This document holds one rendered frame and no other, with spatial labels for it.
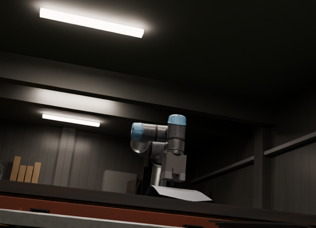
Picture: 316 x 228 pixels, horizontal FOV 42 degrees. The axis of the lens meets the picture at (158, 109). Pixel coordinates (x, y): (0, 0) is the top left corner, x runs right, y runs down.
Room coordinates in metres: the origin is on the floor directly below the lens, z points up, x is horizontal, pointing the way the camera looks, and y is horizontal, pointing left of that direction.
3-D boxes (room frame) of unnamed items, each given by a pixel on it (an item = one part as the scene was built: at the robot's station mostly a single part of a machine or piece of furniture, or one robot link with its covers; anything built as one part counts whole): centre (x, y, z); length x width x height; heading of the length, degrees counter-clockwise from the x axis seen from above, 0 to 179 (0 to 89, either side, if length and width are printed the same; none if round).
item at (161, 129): (1.76, -0.06, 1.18); 0.11 x 0.11 x 0.08; 5
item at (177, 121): (1.66, -0.08, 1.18); 0.09 x 0.08 x 0.11; 5
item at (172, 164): (1.65, -0.09, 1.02); 0.10 x 0.09 x 0.16; 16
